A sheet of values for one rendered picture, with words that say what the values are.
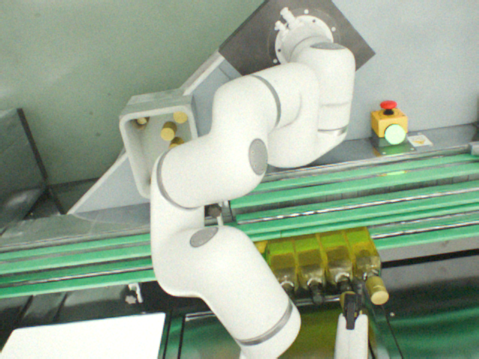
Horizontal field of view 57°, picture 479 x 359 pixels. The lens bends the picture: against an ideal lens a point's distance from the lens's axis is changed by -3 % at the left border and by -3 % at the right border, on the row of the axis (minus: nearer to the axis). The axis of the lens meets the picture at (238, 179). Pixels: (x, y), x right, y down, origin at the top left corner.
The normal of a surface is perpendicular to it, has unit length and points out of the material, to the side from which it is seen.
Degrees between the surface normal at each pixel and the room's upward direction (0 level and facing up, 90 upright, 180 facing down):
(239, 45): 1
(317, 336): 90
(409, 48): 0
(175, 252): 69
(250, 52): 1
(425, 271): 90
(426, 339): 91
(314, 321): 90
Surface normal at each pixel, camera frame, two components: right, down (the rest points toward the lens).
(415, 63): 0.00, 0.46
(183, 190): -0.55, 0.53
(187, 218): 0.67, -0.18
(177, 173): -0.71, 0.08
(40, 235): -0.16, -0.88
